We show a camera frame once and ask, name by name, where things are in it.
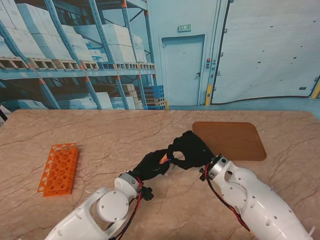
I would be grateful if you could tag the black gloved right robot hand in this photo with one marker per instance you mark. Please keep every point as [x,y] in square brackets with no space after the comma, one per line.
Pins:
[192,152]

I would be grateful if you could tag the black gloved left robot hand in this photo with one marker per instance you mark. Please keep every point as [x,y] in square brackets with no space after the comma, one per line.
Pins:
[152,165]

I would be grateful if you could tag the yellow orange cloth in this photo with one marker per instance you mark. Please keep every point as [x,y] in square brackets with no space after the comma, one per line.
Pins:
[164,158]

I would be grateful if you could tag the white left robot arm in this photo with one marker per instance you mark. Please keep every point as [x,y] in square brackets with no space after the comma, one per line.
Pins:
[100,210]

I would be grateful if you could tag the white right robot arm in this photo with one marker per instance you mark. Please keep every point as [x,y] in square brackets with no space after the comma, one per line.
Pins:
[255,200]

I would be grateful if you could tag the brown wooden tray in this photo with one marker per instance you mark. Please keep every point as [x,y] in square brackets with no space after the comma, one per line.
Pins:
[235,140]

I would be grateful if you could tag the orange plastic test tube rack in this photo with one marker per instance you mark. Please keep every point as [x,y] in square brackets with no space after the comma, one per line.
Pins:
[58,170]

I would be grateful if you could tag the warehouse print backdrop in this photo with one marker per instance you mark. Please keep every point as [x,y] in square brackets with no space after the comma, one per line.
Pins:
[175,25]

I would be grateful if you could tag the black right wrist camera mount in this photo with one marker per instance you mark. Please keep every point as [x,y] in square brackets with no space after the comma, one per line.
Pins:
[202,173]

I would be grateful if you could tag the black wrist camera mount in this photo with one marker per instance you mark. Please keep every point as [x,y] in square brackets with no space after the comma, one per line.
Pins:
[202,173]
[147,193]

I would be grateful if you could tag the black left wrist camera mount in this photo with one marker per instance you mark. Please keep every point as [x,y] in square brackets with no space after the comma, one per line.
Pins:
[147,193]

